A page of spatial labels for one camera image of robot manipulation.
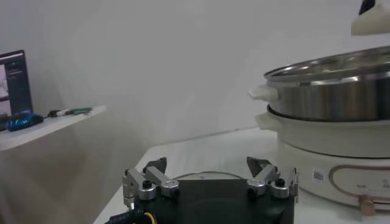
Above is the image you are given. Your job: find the white steamed baozi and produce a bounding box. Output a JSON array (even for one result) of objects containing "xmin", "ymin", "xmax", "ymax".
[{"xmin": 350, "ymin": 2, "xmax": 390, "ymax": 37}]

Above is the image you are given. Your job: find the stainless steel steamer basket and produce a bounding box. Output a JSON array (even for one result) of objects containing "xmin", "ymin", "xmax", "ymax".
[{"xmin": 248, "ymin": 45, "xmax": 390, "ymax": 122}]

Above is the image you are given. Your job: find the white side table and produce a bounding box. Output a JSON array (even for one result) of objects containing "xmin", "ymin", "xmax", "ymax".
[{"xmin": 0, "ymin": 105, "xmax": 107, "ymax": 152}]

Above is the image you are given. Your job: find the round glass pot lid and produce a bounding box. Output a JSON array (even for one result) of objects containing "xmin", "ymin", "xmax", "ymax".
[{"xmin": 172, "ymin": 170, "xmax": 247, "ymax": 182}]

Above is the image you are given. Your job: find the white electric cooker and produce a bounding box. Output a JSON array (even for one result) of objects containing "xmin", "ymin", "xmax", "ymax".
[{"xmin": 254, "ymin": 105, "xmax": 390, "ymax": 217}]

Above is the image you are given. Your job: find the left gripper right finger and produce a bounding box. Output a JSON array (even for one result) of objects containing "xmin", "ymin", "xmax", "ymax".
[{"xmin": 246, "ymin": 156, "xmax": 300, "ymax": 200}]

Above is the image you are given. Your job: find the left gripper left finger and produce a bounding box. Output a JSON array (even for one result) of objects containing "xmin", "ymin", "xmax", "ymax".
[{"xmin": 121, "ymin": 156, "xmax": 180, "ymax": 201}]

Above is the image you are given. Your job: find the laptop screen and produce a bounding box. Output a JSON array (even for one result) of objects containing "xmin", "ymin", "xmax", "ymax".
[{"xmin": 0, "ymin": 49, "xmax": 34, "ymax": 122}]

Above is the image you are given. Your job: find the blue computer mouse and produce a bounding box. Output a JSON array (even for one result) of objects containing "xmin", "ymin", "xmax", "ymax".
[{"xmin": 4, "ymin": 113, "xmax": 45, "ymax": 132}]

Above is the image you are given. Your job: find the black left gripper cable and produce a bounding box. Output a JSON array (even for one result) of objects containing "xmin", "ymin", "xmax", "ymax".
[{"xmin": 103, "ymin": 209, "xmax": 156, "ymax": 224}]

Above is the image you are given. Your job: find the green flat tool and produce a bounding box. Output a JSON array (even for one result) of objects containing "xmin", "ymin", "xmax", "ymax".
[{"xmin": 66, "ymin": 107, "xmax": 93, "ymax": 116}]

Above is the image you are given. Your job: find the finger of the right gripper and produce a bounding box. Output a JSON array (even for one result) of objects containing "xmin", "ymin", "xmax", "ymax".
[{"xmin": 358, "ymin": 0, "xmax": 376, "ymax": 15}]

